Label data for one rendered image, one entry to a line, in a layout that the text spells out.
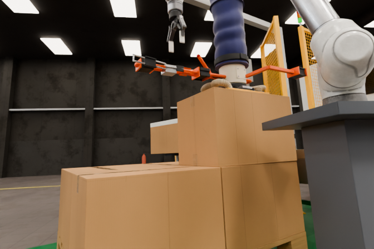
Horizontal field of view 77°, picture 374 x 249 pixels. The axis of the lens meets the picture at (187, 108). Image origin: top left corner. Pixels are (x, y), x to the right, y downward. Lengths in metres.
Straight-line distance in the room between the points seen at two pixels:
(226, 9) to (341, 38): 0.94
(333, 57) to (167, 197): 0.78
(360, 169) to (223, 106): 0.62
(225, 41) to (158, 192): 1.01
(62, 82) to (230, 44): 9.61
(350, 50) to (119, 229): 0.97
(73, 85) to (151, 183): 9.74
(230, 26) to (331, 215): 1.15
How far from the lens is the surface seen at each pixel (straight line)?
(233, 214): 1.24
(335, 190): 1.07
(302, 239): 1.67
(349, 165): 1.00
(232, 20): 1.64
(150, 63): 1.24
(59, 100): 10.62
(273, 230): 1.46
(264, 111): 1.43
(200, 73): 1.39
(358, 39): 0.91
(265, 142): 1.40
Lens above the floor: 0.62
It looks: 10 degrees up
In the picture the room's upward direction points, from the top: 2 degrees counter-clockwise
